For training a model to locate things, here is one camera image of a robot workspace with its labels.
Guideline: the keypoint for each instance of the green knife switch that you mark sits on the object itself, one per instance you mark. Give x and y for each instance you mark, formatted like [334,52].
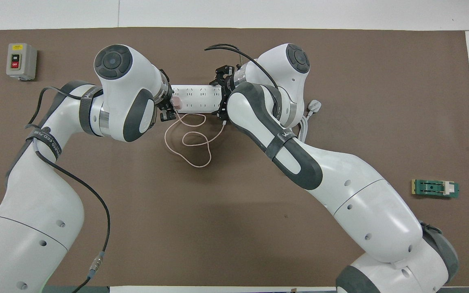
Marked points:
[434,188]

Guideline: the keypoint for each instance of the pink charger adapter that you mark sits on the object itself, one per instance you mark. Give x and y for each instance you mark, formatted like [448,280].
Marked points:
[176,102]

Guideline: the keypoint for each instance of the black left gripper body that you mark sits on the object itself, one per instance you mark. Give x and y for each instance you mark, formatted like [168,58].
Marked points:
[164,91]

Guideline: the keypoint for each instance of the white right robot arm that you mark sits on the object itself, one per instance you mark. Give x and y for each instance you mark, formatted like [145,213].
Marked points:
[360,203]

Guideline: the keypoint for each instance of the grey push button box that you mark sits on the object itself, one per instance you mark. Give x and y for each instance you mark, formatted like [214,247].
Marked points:
[22,61]

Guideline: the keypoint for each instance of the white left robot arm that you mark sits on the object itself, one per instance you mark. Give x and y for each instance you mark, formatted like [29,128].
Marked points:
[35,203]

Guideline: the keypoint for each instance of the brown table mat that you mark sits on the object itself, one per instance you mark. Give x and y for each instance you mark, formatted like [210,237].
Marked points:
[238,228]

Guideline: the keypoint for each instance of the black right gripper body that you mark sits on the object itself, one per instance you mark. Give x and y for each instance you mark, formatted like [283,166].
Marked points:
[227,81]

